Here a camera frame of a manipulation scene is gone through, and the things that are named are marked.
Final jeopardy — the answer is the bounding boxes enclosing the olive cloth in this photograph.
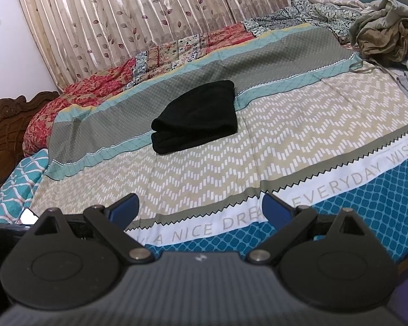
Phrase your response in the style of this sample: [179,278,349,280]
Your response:
[350,0,408,68]

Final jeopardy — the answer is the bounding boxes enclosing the teal white patterned pillow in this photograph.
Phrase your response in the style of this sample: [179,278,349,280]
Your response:
[0,148,50,225]

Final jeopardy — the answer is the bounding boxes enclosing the beige leaf print curtain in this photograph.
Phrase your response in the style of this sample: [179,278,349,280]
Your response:
[12,0,293,92]

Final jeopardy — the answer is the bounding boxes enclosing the blue white patterned comforter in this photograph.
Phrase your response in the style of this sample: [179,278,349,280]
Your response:
[241,0,364,45]

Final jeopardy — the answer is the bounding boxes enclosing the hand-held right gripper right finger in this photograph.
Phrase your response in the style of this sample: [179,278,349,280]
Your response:
[248,193,368,265]

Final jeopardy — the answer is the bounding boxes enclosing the red floral patchwork quilt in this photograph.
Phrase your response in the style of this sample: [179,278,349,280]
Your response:
[22,22,259,155]

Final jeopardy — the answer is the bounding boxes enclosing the black pants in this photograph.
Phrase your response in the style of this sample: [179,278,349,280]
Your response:
[150,80,239,155]

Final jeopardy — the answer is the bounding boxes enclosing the carved wooden headboard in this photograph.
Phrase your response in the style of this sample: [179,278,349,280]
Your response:
[0,90,60,201]

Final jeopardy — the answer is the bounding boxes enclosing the patterned bed sheet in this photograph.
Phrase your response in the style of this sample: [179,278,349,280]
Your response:
[30,24,408,269]

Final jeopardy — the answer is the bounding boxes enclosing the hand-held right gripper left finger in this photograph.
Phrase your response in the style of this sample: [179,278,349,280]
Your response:
[25,193,154,265]

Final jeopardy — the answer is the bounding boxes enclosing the smartphone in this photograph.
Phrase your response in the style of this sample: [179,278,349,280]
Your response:
[18,207,39,226]

